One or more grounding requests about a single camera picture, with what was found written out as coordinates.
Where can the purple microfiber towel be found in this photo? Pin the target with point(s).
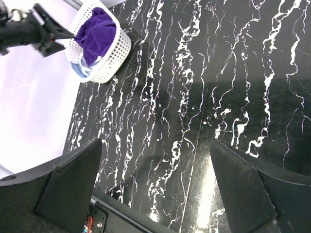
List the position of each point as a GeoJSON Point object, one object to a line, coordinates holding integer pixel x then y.
{"type": "Point", "coordinates": [96, 35]}

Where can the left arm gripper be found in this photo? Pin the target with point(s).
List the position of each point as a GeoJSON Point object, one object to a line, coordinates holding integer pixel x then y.
{"type": "Point", "coordinates": [51, 31]}

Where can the light blue towel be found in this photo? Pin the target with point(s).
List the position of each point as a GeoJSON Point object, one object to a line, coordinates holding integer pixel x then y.
{"type": "Point", "coordinates": [82, 69]}

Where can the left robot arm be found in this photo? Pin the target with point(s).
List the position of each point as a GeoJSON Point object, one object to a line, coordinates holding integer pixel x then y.
{"type": "Point", "coordinates": [18, 33]}

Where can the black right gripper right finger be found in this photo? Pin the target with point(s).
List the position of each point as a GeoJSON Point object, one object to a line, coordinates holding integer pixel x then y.
{"type": "Point", "coordinates": [259, 197]}

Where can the white perforated laundry basket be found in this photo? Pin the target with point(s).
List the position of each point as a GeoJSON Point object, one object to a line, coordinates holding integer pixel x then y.
{"type": "Point", "coordinates": [107, 67]}

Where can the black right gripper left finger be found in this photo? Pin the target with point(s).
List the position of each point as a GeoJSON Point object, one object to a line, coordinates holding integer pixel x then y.
{"type": "Point", "coordinates": [52, 197]}

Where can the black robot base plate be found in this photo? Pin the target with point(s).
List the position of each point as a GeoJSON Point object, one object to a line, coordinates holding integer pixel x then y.
{"type": "Point", "coordinates": [107, 215]}

